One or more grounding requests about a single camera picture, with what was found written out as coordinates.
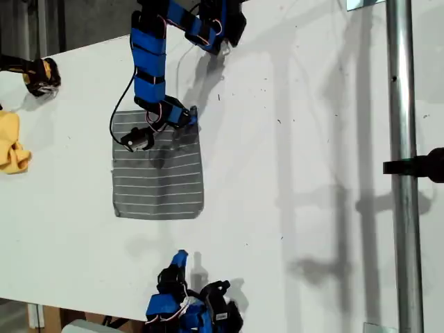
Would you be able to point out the black clamp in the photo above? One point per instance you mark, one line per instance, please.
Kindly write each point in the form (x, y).
(416, 166)

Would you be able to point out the white table leg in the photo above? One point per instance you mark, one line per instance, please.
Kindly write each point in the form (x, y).
(35, 315)

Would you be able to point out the grey striped towel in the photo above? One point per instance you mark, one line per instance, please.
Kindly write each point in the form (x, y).
(156, 187)

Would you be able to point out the steel post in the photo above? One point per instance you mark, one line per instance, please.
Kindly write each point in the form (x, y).
(404, 104)

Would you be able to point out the white plastic container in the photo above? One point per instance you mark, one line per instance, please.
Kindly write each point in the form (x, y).
(83, 327)

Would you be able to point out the yellow cloth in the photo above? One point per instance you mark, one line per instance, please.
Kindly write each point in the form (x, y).
(10, 145)

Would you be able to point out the black arm camera box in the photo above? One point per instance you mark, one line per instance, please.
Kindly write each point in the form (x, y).
(220, 305)
(138, 138)

